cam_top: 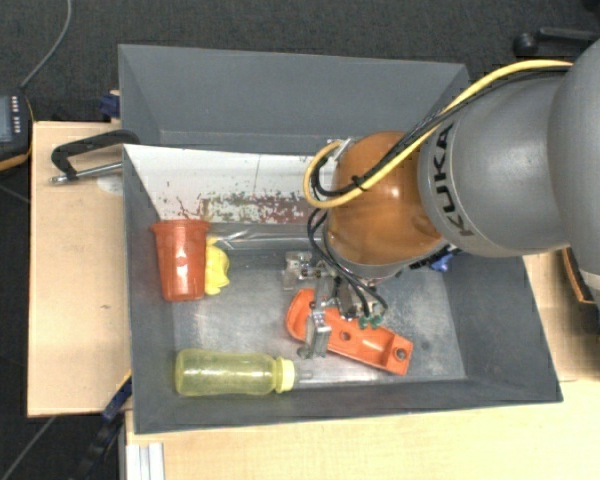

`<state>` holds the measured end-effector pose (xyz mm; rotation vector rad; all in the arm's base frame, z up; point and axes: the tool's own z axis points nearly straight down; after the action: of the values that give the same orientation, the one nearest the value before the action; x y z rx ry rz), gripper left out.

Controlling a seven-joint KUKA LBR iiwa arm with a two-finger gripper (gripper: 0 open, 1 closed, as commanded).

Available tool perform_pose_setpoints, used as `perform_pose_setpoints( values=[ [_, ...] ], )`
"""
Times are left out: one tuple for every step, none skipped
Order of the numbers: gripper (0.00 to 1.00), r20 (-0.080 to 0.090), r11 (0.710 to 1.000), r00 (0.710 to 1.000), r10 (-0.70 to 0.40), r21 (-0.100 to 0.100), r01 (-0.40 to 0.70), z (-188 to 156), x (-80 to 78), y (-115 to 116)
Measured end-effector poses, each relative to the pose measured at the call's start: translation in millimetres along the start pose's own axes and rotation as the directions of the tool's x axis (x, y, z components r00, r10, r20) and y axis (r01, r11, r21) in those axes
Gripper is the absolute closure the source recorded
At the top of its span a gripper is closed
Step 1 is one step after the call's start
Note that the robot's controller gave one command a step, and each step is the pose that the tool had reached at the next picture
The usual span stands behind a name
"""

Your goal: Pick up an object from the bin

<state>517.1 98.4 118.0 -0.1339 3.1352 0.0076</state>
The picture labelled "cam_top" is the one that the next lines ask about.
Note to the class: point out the grey metal bin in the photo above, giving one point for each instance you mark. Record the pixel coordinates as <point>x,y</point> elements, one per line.
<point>260,318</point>

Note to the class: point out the yellow cloth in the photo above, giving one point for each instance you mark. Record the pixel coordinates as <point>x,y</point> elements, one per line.
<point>216,268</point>

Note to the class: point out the yellow clear plastic bottle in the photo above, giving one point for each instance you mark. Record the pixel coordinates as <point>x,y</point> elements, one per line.
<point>225,373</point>

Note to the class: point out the orange plastic cup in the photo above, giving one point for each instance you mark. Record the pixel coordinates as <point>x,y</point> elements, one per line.
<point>181,260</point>

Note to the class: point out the orange plastic bracket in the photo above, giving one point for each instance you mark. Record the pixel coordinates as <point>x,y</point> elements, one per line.
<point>365,343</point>

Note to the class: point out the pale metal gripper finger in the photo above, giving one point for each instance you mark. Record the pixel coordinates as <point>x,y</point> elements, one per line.
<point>323,340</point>
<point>310,340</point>

